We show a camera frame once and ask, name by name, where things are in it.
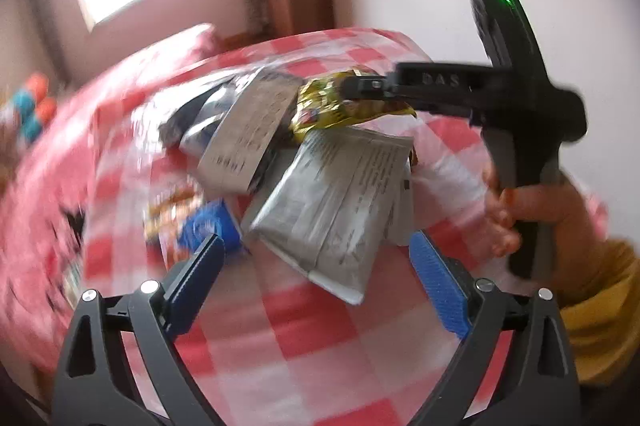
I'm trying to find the silver milk carton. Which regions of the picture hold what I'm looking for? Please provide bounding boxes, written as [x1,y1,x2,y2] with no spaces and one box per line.
[196,68,303,193]

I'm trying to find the white blue plastic bottle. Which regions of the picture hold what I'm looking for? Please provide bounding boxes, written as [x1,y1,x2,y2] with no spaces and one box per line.
[179,86,236,157]

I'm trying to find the pink bed with bedspread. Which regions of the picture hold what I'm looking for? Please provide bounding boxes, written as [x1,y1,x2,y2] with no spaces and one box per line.
[1,23,221,371]

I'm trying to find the blue orange tissue pack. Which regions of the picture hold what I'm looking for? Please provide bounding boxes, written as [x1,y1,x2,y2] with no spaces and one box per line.
[177,200,242,254]

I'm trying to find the right hand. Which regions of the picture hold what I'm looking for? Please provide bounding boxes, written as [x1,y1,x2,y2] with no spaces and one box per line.
[483,164,606,306]

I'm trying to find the yellow right sleeve forearm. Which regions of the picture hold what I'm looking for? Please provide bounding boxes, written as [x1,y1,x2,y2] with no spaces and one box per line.
[561,239,639,387]

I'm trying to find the orange snack packet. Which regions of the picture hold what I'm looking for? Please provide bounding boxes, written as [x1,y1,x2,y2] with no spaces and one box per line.
[143,183,204,241]

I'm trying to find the red white checkered cloth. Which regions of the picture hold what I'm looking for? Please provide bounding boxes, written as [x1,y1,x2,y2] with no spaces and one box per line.
[81,26,609,426]

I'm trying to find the silver foil pouch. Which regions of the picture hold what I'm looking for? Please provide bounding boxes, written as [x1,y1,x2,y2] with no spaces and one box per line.
[242,127,412,306]

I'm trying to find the colourful rolled quilt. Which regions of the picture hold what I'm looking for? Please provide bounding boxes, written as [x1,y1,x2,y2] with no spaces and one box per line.
[1,72,58,149]

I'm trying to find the yellow snack wrapper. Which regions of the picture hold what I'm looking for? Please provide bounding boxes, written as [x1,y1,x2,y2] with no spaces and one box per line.
[290,68,416,143]

